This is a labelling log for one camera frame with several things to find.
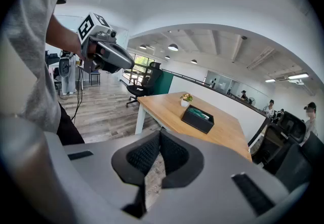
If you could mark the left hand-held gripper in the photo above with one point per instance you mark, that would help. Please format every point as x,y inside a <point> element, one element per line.
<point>87,28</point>

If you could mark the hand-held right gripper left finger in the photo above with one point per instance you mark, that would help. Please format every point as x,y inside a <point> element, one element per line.
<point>101,167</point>

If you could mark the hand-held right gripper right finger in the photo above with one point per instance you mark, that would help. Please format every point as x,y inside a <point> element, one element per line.
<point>215,167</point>

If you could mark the green and white packet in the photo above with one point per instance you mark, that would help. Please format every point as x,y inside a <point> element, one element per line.
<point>198,114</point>

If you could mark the person's left forearm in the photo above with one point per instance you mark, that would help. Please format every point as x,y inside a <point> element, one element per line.
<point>63,38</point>

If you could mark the person's left hand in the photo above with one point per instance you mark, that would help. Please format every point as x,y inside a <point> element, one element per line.
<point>95,48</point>

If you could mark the blue chair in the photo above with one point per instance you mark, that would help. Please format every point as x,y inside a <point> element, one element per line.
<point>95,76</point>

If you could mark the black mesh office chair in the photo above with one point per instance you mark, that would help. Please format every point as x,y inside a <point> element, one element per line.
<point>141,88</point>
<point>291,126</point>
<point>296,167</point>

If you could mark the black storage box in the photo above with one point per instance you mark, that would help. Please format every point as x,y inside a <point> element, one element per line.
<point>196,122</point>

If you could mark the person's black trousers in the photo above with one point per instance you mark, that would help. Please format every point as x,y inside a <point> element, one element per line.
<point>68,131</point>

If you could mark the green partition panel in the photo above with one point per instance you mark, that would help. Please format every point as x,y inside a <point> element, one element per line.
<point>164,83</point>

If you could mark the small potted flower plant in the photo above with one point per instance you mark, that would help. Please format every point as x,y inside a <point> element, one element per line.
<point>186,100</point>

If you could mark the black standing fan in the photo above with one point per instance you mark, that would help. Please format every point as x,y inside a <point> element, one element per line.
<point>251,101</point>

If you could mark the person's grey shirt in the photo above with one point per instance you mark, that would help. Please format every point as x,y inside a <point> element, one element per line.
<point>30,53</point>

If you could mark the rectangular ceiling light panel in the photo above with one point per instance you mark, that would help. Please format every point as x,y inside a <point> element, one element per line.
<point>298,76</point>
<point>270,80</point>

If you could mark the white ceiling air conditioner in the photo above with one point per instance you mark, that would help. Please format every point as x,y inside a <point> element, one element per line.
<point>294,81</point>

